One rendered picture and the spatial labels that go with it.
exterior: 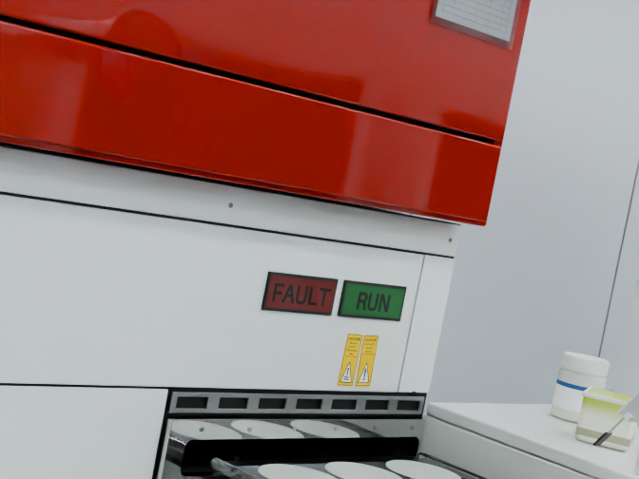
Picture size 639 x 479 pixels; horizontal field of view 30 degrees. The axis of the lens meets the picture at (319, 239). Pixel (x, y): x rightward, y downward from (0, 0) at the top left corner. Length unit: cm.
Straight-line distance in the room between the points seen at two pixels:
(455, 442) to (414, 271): 24
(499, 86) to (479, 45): 7
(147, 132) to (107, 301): 20
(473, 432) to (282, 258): 39
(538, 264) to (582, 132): 51
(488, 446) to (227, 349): 40
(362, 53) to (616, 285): 339
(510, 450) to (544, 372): 289
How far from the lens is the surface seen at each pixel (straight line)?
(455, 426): 168
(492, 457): 164
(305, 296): 150
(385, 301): 160
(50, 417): 133
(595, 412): 166
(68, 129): 121
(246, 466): 142
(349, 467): 152
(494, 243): 412
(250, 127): 134
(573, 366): 180
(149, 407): 139
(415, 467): 159
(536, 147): 422
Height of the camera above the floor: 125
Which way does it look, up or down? 3 degrees down
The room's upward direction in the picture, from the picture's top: 11 degrees clockwise
